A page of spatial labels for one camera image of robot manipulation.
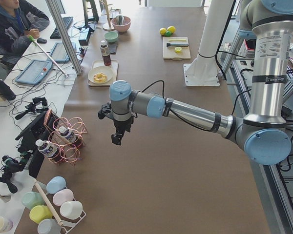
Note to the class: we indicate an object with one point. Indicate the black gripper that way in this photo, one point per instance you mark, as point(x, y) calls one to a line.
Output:
point(122, 126)

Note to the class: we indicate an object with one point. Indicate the braided donut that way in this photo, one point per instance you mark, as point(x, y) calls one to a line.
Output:
point(100, 78)

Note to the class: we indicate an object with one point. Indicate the white plate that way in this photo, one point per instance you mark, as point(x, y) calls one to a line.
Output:
point(101, 69)

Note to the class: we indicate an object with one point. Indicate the bottle in rack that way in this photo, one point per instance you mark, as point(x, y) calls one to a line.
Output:
point(71, 137)
point(49, 150)

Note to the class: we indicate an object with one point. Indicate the dark tea bottle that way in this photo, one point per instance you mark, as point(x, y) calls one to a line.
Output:
point(105, 53)

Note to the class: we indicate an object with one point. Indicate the grey folded cloth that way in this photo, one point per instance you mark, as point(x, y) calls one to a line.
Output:
point(113, 48)

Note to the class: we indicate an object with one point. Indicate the blue cup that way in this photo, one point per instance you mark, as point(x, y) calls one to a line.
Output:
point(56, 184)

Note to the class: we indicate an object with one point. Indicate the wooden cutting board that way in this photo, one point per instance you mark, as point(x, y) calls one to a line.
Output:
point(168, 52)

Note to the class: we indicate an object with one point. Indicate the green bowl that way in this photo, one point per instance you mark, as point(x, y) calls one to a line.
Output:
point(111, 37)

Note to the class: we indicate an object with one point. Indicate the pink cup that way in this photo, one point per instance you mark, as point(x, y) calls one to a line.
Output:
point(63, 196)

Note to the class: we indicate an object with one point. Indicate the steel muddler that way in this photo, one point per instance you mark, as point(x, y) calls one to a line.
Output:
point(177, 44)

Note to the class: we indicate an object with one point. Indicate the lemon half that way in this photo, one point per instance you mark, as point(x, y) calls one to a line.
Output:
point(178, 49)

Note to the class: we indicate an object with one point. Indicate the blue teach pendant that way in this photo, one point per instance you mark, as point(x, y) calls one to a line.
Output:
point(58, 53)
point(34, 72)

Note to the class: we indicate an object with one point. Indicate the white cup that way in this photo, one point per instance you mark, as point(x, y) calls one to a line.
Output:
point(71, 209)

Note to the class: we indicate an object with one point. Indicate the yellow plastic knife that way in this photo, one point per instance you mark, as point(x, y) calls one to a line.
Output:
point(177, 40)

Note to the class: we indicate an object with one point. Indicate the wooden mug tree stand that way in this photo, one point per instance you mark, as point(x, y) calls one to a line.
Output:
point(107, 26)

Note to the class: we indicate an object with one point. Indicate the green lime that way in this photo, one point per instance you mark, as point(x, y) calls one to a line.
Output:
point(168, 34)

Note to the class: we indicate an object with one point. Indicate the yellow lemon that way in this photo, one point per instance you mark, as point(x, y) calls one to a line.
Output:
point(171, 29)
point(162, 31)

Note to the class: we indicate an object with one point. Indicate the pink bowl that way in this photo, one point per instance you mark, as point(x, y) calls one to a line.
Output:
point(122, 28)

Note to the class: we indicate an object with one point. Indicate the metal scoop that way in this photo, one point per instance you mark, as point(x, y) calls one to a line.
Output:
point(119, 19)

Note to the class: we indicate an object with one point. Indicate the green cup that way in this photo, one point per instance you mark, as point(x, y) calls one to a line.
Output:
point(32, 199)

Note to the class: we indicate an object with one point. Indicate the computer mouse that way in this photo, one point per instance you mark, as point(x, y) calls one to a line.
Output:
point(41, 41)

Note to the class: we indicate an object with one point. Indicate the yellow cup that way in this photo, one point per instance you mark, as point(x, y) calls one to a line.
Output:
point(39, 213)

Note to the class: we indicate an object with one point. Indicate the grey cup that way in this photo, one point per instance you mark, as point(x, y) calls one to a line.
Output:
point(49, 226)

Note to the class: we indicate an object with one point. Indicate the black thermos bottle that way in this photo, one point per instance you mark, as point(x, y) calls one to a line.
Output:
point(5, 91)

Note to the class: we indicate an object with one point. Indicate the person in dark jacket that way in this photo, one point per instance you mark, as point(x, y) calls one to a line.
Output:
point(19, 20)

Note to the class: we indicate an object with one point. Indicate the cream cup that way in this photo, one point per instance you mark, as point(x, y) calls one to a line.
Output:
point(5, 225)

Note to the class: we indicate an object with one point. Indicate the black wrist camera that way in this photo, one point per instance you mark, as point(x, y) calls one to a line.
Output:
point(105, 111)

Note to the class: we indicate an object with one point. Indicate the copper wire bottle rack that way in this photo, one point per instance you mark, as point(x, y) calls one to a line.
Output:
point(69, 152)

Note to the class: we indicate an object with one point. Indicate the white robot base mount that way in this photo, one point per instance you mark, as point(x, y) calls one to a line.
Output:
point(203, 71)

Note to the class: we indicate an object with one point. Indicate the aluminium frame post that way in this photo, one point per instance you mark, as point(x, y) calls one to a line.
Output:
point(55, 13)

